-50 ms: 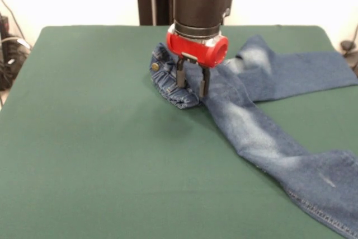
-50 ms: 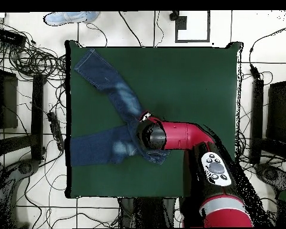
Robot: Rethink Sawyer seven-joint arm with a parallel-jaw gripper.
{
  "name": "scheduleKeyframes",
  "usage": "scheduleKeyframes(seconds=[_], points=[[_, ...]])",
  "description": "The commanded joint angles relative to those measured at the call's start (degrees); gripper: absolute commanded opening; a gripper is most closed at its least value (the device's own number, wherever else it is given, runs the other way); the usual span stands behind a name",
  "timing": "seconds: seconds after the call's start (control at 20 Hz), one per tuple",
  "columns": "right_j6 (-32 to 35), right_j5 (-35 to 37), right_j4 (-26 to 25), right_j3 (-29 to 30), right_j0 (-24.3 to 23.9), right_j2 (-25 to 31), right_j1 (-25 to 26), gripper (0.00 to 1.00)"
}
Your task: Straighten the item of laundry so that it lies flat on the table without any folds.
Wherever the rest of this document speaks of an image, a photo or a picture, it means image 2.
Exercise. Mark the black frame stand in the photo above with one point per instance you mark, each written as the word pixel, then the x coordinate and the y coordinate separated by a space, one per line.
pixel 37 114

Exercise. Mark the grey square floor frame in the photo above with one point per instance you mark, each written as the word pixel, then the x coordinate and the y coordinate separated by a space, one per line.
pixel 192 41

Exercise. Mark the black rectangular box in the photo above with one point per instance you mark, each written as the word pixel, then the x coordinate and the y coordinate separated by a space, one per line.
pixel 10 38

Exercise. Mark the black caster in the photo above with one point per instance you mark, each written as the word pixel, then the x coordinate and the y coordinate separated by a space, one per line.
pixel 174 16

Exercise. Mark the black power strip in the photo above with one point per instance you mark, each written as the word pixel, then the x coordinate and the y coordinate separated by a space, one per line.
pixel 56 130

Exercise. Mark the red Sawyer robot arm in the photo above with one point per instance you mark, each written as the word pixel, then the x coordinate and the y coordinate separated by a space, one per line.
pixel 186 136

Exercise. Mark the light blue shoe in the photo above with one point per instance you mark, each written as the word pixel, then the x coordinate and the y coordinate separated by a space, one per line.
pixel 69 18

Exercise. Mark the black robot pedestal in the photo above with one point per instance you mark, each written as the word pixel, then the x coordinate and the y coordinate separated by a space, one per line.
pixel 147 212

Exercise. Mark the blue denim jeans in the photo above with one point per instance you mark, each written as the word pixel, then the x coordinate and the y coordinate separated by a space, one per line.
pixel 97 148

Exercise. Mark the long black bar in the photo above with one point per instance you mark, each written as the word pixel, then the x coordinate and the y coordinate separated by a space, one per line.
pixel 257 119

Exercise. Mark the dark green table cloth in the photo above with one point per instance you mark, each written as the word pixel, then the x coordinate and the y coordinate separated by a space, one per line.
pixel 181 71

